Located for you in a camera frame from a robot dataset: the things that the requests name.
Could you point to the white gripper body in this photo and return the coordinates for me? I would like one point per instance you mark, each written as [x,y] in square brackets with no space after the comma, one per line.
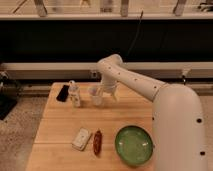
[108,85]

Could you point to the black equipment at left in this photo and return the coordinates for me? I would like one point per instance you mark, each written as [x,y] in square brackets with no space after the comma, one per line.
[9,91]

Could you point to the translucent white cup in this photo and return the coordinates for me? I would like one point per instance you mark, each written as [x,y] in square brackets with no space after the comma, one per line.
[96,100]

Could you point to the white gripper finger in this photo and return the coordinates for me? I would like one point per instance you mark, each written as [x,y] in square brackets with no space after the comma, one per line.
[99,91]
[113,95]

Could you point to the red-brown sausage toy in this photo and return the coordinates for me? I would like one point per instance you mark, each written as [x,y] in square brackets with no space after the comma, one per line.
[97,143]

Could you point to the green ceramic bowl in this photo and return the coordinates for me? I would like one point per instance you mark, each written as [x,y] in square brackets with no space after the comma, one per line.
[134,145]

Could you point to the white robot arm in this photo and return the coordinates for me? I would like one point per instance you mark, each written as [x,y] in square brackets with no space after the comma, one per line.
[178,119]

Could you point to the small clear plastic bottle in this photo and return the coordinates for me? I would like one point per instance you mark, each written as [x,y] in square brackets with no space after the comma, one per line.
[74,93]

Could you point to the wall power outlet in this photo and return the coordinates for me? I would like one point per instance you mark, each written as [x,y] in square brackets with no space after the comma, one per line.
[94,74]

